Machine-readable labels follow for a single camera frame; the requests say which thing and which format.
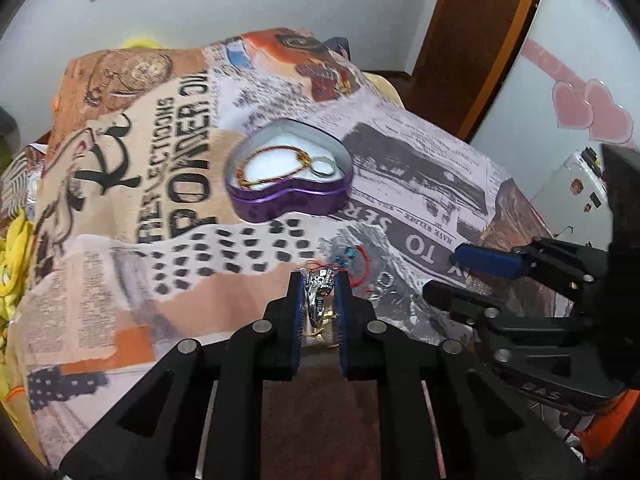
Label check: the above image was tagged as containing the silver gemstone ring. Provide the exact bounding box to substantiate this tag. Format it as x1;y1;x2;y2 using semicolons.
300;266;338;334

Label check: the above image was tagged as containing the red cord blue bead bracelet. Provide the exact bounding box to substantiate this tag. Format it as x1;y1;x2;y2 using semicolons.
304;245;372;291

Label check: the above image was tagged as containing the white appliance with stickers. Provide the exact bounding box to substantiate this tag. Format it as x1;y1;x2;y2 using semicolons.
532;148;612;250

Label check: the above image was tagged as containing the white wardrobe sliding door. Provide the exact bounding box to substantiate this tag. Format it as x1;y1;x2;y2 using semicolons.
472;0;639;197

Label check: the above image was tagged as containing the newspaper print patchwork blanket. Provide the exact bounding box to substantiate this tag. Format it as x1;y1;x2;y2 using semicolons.
9;28;547;466

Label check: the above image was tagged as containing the yellow garment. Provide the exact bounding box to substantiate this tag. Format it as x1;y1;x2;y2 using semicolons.
1;208;34;400

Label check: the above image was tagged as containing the silver round pendant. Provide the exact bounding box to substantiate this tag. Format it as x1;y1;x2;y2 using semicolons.
309;156;337;178

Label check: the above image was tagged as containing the purple heart-shaped tin box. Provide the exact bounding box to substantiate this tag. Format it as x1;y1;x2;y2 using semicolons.
224;119;354;223

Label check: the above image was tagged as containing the brown wooden door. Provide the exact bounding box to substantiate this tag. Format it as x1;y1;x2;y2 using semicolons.
406;0;539;140

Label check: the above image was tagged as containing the dark blue pillow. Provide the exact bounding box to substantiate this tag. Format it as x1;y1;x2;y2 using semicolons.
323;37;350;60

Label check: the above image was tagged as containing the gold red bead bracelet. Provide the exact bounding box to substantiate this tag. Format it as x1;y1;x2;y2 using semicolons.
233;144;314;189

